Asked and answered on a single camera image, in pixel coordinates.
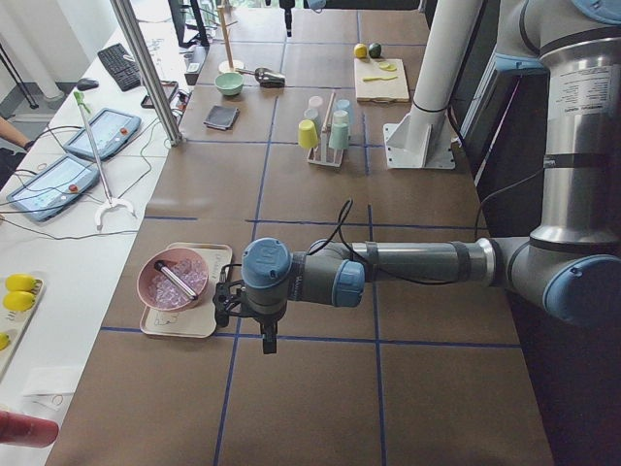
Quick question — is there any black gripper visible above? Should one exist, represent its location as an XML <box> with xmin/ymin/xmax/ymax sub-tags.
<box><xmin>243</xmin><ymin>301</ymin><xmax>286</xmax><ymax>354</ymax></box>

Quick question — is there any mint green cup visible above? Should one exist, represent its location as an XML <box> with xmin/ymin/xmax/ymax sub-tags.
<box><xmin>328</xmin><ymin>122</ymin><xmax>349</xmax><ymax>150</ymax></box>

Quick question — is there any pink plastic cup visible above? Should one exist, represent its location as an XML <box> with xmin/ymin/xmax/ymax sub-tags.
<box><xmin>308</xmin><ymin>95</ymin><xmax>323</xmax><ymax>110</ymax></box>

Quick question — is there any white cup holder rack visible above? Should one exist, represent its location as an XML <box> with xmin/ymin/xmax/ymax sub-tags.
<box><xmin>307</xmin><ymin>90</ymin><xmax>344</xmax><ymax>168</ymax></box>

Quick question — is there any yellow cup on rack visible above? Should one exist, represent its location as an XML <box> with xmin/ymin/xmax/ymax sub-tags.
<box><xmin>298</xmin><ymin>119</ymin><xmax>319</xmax><ymax>150</ymax></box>

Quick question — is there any grey cup on rack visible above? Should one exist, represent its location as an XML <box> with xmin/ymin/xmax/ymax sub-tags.
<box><xmin>304</xmin><ymin>107</ymin><xmax>321</xmax><ymax>131</ymax></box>

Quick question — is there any white cup on rack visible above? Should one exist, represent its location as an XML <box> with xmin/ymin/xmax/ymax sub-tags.
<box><xmin>332</xmin><ymin>110</ymin><xmax>349</xmax><ymax>125</ymax></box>

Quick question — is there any light blue cup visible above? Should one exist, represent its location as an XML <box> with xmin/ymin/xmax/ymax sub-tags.
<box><xmin>336</xmin><ymin>99</ymin><xmax>353</xmax><ymax>123</ymax></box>

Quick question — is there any beige tray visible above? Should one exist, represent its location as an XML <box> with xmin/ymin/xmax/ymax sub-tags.
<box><xmin>140</xmin><ymin>243</ymin><xmax>233</xmax><ymax>338</ymax></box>

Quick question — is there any metal spoon in bowl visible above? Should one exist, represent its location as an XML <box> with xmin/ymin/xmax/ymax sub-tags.
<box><xmin>154</xmin><ymin>260</ymin><xmax>199</xmax><ymax>301</ymax></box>

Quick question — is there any pink bowl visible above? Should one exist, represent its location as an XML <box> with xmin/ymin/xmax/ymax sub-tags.
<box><xmin>137</xmin><ymin>247</ymin><xmax>209</xmax><ymax>312</ymax></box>

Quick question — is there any dark grey folded cloth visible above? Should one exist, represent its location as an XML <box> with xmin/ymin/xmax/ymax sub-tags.
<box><xmin>204</xmin><ymin>105</ymin><xmax>240</xmax><ymax>131</ymax></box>

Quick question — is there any mint green bowl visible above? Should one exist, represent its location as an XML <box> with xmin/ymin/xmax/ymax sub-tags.
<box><xmin>214</xmin><ymin>72</ymin><xmax>244</xmax><ymax>96</ymax></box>

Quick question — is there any metal scoop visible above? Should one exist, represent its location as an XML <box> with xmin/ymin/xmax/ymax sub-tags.
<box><xmin>236</xmin><ymin>67</ymin><xmax>285</xmax><ymax>88</ymax></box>

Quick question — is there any upper teach pendant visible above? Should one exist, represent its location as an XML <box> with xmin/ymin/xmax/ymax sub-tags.
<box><xmin>64</xmin><ymin>108</ymin><xmax>142</xmax><ymax>161</ymax></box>

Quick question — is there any teach pendant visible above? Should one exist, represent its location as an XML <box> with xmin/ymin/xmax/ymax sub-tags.
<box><xmin>7</xmin><ymin>154</ymin><xmax>100</xmax><ymax>222</ymax></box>
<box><xmin>64</xmin><ymin>108</ymin><xmax>142</xmax><ymax>161</ymax></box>

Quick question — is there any lower teach pendant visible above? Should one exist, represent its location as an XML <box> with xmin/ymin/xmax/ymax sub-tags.
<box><xmin>7</xmin><ymin>154</ymin><xmax>100</xmax><ymax>222</ymax></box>

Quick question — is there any wooden mug tree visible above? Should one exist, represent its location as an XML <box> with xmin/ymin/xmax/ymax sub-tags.
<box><xmin>217</xmin><ymin>5</ymin><xmax>238</xmax><ymax>73</ymax></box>

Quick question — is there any wooden cutting board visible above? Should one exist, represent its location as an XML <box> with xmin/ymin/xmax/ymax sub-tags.
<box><xmin>353</xmin><ymin>58</ymin><xmax>409</xmax><ymax>103</ymax></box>

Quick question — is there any red bottle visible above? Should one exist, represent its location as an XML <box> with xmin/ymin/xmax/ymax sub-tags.
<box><xmin>1</xmin><ymin>410</ymin><xmax>59</xmax><ymax>448</ymax></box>

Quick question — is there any lime half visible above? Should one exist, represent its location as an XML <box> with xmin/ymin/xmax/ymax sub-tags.
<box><xmin>377</xmin><ymin>61</ymin><xmax>397</xmax><ymax>72</ymax></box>

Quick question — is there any yellow lemon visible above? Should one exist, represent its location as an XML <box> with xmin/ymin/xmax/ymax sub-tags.
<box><xmin>353</xmin><ymin>43</ymin><xmax>368</xmax><ymax>59</ymax></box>

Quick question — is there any black keyboard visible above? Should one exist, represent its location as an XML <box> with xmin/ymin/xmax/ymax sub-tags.
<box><xmin>97</xmin><ymin>43</ymin><xmax>142</xmax><ymax>91</ymax></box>

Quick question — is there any green avocado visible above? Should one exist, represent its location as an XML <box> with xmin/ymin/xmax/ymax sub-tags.
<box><xmin>368</xmin><ymin>43</ymin><xmax>382</xmax><ymax>59</ymax></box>

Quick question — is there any reacher grabber tool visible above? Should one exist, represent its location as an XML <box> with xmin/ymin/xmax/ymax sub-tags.
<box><xmin>73</xmin><ymin>91</ymin><xmax>136</xmax><ymax>231</ymax></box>

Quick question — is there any black computer mouse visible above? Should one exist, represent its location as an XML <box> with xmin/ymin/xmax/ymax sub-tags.
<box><xmin>76</xmin><ymin>78</ymin><xmax>99</xmax><ymax>91</ymax></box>

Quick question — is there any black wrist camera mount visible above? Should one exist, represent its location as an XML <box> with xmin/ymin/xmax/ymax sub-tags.
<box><xmin>212</xmin><ymin>280</ymin><xmax>249</xmax><ymax>327</ymax></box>

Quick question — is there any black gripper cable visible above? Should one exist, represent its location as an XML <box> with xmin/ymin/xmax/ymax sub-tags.
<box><xmin>217</xmin><ymin>198</ymin><xmax>467</xmax><ymax>285</ymax></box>

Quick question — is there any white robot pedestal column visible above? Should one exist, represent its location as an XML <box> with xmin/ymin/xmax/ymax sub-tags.
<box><xmin>383</xmin><ymin>0</ymin><xmax>483</xmax><ymax>170</ymax></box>

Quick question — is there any aluminium frame post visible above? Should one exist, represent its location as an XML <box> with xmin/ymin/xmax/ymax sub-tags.
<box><xmin>111</xmin><ymin>0</ymin><xmax>183</xmax><ymax>147</ymax></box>

